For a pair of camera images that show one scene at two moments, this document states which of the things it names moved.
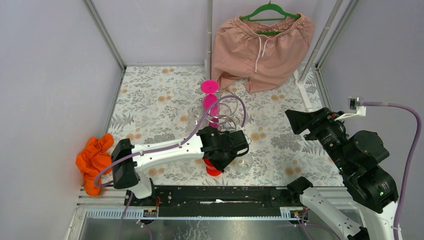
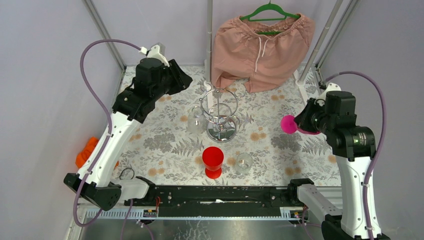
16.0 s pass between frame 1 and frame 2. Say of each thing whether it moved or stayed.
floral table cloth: stayed
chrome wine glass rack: stayed
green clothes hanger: stayed
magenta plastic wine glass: moved
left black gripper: moved
